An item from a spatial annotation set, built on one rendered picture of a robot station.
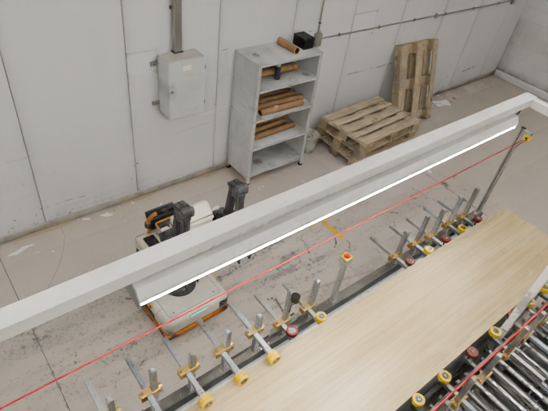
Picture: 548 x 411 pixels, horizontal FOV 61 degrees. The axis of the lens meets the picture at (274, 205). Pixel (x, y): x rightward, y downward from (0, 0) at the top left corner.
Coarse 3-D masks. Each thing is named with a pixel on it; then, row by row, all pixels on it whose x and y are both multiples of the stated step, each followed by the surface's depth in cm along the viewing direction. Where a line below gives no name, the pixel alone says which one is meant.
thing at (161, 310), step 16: (192, 288) 415; (208, 288) 415; (144, 304) 410; (160, 304) 396; (176, 304) 398; (192, 304) 400; (208, 304) 404; (224, 304) 421; (160, 320) 391; (176, 320) 388; (192, 320) 401; (176, 336) 398
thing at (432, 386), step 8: (536, 296) 453; (504, 320) 390; (472, 344) 348; (480, 344) 414; (464, 352) 346; (456, 360) 344; (448, 368) 339; (456, 368) 393; (432, 384) 339; (424, 392) 337; (432, 392) 379; (408, 400) 308; (400, 408) 307; (408, 408) 358
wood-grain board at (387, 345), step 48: (480, 240) 414; (528, 240) 422; (384, 288) 358; (432, 288) 364; (480, 288) 371; (528, 288) 377; (336, 336) 321; (384, 336) 325; (432, 336) 330; (480, 336) 336; (288, 384) 290; (336, 384) 294; (384, 384) 298
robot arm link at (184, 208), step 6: (174, 204) 295; (180, 204) 296; (186, 204) 295; (174, 210) 301; (180, 210) 289; (186, 210) 291; (192, 210) 293; (174, 216) 304; (174, 222) 308; (174, 228) 312; (174, 234) 315
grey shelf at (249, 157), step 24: (240, 48) 501; (264, 48) 509; (312, 48) 525; (240, 72) 505; (288, 72) 540; (312, 72) 545; (240, 96) 521; (312, 96) 555; (240, 120) 537; (264, 120) 527; (288, 120) 604; (240, 144) 555; (264, 144) 555; (288, 144) 630; (240, 168) 574; (264, 168) 583
